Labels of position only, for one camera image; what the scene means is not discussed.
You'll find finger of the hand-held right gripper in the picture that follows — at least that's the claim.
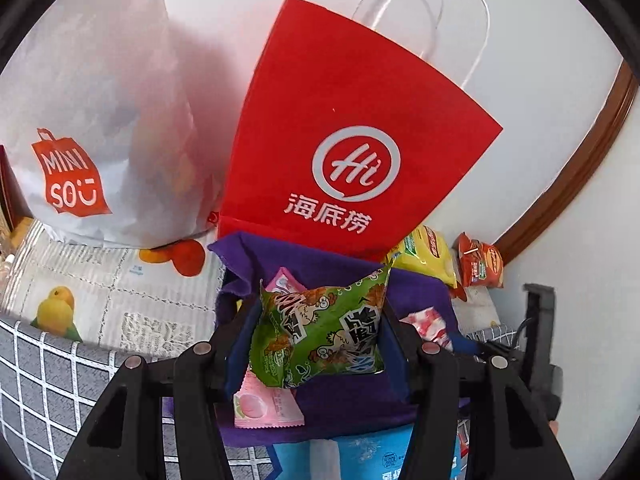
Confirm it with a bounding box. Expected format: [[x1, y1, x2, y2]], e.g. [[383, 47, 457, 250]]
[[472, 341, 526, 358]]

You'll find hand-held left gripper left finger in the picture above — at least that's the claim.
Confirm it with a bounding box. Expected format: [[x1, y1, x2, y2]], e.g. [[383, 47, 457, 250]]
[[57, 302, 261, 480]]

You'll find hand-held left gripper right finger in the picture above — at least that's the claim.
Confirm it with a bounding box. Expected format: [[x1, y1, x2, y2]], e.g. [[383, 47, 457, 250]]
[[382, 305, 576, 480]]

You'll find pink peach candy packet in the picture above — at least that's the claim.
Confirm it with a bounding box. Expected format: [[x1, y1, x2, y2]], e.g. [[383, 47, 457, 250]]
[[233, 365, 306, 429]]

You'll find white and pink snack packet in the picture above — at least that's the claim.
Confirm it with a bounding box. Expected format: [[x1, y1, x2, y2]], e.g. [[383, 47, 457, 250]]
[[400, 307, 453, 351]]

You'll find green snack packet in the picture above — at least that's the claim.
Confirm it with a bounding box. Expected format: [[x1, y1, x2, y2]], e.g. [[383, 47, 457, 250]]
[[248, 262, 393, 390]]

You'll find pink packet with white lettering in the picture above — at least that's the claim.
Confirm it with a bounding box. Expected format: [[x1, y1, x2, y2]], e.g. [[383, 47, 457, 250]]
[[263, 266, 308, 293]]

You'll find purple cloth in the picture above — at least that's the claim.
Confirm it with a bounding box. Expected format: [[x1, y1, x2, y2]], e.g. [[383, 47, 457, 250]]
[[207, 230, 471, 448]]

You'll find orange chip bag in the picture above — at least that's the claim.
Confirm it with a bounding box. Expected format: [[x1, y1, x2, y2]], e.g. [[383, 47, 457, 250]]
[[452, 232, 505, 289]]

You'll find blue tissue pack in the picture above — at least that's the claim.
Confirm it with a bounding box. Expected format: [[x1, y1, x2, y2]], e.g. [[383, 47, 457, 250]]
[[272, 422, 471, 480]]

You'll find yellow chip bag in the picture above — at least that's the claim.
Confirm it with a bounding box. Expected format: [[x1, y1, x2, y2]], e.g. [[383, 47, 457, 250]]
[[382, 225, 461, 301]]

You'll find grey checked mat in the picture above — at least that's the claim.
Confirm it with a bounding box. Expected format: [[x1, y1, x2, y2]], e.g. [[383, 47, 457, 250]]
[[0, 317, 526, 480]]

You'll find red paper bag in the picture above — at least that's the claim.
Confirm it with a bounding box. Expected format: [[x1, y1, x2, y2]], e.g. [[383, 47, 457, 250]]
[[217, 0, 503, 263]]

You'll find dark framed box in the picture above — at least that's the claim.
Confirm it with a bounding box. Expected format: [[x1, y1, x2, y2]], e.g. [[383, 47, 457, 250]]
[[0, 145, 33, 231]]

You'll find white plastic bag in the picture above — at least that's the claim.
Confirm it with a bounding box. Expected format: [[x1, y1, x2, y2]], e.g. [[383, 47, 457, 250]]
[[0, 0, 228, 250]]

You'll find brown door frame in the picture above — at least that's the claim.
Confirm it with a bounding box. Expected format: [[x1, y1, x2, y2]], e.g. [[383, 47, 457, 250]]
[[492, 60, 640, 266]]

